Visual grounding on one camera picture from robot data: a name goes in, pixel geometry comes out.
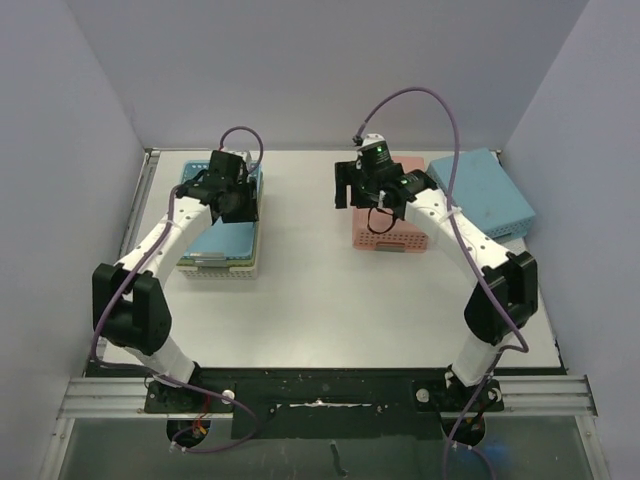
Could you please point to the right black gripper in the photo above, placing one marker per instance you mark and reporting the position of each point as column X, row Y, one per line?
column 343, row 183

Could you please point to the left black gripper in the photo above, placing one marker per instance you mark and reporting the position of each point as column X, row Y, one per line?
column 248, row 214

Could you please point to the blue plastic basket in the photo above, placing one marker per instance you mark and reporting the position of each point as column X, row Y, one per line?
column 225, row 240
column 489, row 198

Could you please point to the pink plastic basket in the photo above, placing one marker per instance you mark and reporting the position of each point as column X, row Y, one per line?
column 380, row 230

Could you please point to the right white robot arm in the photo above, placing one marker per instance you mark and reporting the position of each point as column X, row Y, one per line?
column 505, row 284

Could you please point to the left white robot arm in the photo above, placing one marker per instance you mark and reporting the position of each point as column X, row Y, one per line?
column 130, row 309

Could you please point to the green plastic basket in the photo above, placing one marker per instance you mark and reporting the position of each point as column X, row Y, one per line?
column 250, row 260

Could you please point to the white plastic basket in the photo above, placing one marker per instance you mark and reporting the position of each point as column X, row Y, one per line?
column 224, row 251

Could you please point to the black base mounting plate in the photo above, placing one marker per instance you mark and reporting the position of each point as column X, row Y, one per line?
column 340, row 424

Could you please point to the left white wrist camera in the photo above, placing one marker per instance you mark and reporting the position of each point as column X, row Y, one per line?
column 251, row 164

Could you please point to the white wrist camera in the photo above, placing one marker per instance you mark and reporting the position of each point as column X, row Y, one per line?
column 361, row 141
column 251, row 164

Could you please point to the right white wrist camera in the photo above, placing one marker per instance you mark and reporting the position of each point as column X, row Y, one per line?
column 361, row 141

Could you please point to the aluminium frame rail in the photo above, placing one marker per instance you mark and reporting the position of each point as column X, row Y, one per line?
column 88, row 398

